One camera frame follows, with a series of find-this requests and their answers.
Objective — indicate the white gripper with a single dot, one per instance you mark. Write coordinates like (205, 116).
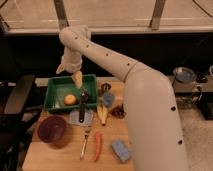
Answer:
(71, 62)

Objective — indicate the silver fork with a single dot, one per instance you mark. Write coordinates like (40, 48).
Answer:
(86, 135)

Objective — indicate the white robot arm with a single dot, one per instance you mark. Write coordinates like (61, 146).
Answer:
(154, 126)

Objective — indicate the black ice cream scoop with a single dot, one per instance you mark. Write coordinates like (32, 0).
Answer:
(83, 101)

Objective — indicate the blue sponge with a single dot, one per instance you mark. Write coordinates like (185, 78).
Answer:
(121, 151)

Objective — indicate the dark red grapes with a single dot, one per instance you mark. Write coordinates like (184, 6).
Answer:
(118, 112)

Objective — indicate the yellow banana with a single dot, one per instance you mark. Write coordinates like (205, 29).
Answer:
(102, 113)

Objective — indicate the orange carrot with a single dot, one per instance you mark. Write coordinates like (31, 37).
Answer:
(98, 140)

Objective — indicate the orange apple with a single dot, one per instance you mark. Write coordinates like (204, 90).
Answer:
(70, 99)

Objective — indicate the grey cloth pad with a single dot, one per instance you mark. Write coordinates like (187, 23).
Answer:
(84, 119)

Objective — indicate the black chair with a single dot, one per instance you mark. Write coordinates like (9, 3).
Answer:
(12, 126)

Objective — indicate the glass bowl in background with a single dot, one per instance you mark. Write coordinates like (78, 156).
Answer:
(184, 75)

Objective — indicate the green plastic bin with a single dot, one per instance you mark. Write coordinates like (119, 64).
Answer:
(59, 87)

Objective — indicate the light blue small object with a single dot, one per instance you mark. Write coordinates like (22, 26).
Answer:
(108, 99)

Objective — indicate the purple bowl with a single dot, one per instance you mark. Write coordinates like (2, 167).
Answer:
(52, 129)

